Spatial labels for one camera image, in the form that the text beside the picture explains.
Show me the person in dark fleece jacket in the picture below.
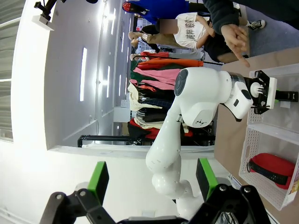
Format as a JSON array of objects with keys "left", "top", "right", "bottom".
[{"left": 233, "top": 0, "right": 299, "bottom": 28}]

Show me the person's right forearm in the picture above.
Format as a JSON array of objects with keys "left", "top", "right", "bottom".
[{"left": 202, "top": 0, "right": 241, "bottom": 35}]

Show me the long ceiling light strip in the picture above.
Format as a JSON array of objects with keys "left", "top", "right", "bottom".
[{"left": 80, "top": 47, "right": 88, "bottom": 102}]

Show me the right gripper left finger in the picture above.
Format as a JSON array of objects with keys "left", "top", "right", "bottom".
[{"left": 39, "top": 161, "right": 117, "bottom": 224}]

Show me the white perforated plastic basket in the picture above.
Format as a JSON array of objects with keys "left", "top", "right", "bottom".
[
  {"left": 247, "top": 63, "right": 299, "bottom": 128},
  {"left": 238, "top": 123, "right": 299, "bottom": 212}
]

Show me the pink garment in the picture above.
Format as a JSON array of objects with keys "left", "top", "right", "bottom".
[{"left": 129, "top": 67, "right": 185, "bottom": 86}]

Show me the person's right hand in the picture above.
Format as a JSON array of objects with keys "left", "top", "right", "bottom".
[{"left": 221, "top": 23, "right": 250, "bottom": 68}]

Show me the person in black shorts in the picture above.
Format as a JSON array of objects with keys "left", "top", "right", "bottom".
[{"left": 204, "top": 20, "right": 266, "bottom": 64}]

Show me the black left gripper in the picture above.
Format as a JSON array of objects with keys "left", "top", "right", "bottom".
[{"left": 244, "top": 70, "right": 271, "bottom": 115}]

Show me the cream garment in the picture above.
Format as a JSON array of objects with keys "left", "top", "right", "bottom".
[{"left": 127, "top": 83, "right": 164, "bottom": 111}]

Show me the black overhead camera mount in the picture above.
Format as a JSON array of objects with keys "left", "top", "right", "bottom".
[{"left": 34, "top": 0, "right": 66, "bottom": 22}]

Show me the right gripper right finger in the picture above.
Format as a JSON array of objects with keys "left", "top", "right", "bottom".
[{"left": 193, "top": 158, "right": 271, "bottom": 224}]

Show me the small white shelf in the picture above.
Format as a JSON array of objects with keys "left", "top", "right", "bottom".
[{"left": 32, "top": 14, "right": 55, "bottom": 31}]

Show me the black clothes rack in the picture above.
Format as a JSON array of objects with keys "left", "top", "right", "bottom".
[{"left": 78, "top": 134, "right": 216, "bottom": 148}]

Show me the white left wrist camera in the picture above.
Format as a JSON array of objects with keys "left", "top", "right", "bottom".
[{"left": 249, "top": 78, "right": 278, "bottom": 110}]

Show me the orange garment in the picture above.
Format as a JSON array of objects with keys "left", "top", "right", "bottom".
[{"left": 137, "top": 57, "right": 204, "bottom": 70}]

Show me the figure in blue jacket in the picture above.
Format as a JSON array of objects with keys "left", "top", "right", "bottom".
[{"left": 122, "top": 0, "right": 195, "bottom": 24}]

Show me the person in white t-shirt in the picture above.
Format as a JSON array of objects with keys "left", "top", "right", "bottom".
[{"left": 142, "top": 13, "right": 216, "bottom": 50}]

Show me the red garment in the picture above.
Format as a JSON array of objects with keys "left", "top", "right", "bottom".
[{"left": 128, "top": 118, "right": 162, "bottom": 140}]

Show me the red Campus pencil case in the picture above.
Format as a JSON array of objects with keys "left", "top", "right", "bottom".
[{"left": 247, "top": 153, "right": 296, "bottom": 192}]

